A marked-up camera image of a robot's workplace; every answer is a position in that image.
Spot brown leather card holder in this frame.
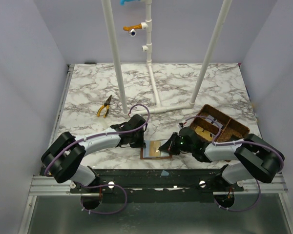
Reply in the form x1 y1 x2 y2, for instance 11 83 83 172
140 140 172 160

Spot gold credit card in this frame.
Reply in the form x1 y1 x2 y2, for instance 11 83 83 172
145 140 161 158

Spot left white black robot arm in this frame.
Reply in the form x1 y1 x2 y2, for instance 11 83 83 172
41 114 147 186

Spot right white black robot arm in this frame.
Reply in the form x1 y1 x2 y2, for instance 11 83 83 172
158 127 285 185

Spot gold card in tray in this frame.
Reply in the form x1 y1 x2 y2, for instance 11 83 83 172
195 126 218 141

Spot grey card in tray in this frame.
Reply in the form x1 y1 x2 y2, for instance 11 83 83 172
207 115 224 128

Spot brown woven divided tray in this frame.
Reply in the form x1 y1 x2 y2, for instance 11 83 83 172
190 104 250 142

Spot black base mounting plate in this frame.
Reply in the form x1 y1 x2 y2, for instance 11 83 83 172
70 169 244 203

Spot blue white small ball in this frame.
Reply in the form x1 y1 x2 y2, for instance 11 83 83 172
129 29 136 37

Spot orange pipe hook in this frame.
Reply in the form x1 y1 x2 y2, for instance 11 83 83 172
123 22 148 32

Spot blue pipe hook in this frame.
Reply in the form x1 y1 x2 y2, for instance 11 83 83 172
120 0 142 6

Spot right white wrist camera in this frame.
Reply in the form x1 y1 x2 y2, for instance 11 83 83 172
178 122 188 129

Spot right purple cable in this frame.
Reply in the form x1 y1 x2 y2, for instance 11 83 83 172
184 115 285 212

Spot yellow handled pliers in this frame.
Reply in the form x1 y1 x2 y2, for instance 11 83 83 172
97 95 112 118

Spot aluminium rail frame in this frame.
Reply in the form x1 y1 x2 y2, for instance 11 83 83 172
17 64 75 234

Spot white PVC pipe frame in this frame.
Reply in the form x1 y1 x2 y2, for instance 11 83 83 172
101 0 232 117

